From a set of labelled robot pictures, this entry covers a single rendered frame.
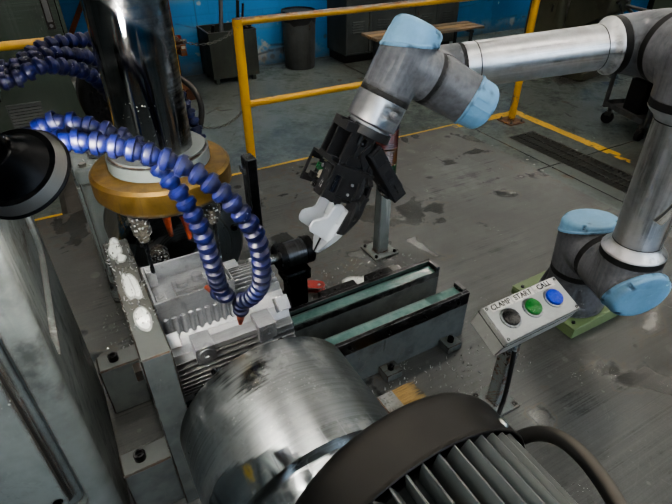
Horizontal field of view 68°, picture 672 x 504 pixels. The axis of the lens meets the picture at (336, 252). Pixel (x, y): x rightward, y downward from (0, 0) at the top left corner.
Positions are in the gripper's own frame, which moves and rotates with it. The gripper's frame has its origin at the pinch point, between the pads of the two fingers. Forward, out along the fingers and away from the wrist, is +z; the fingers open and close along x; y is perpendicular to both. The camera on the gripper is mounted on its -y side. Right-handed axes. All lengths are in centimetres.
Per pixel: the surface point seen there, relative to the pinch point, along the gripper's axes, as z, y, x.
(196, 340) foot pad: 19.0, 15.1, 1.5
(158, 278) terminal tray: 16.3, 18.9, -10.7
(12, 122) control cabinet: 94, 14, -319
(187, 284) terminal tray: 13.7, 16.3, -5.6
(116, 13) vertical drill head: -19.7, 37.5, -1.8
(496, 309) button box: -3.1, -23.6, 18.6
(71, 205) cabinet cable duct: 118, -21, -260
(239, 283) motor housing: 11.4, 8.6, -4.1
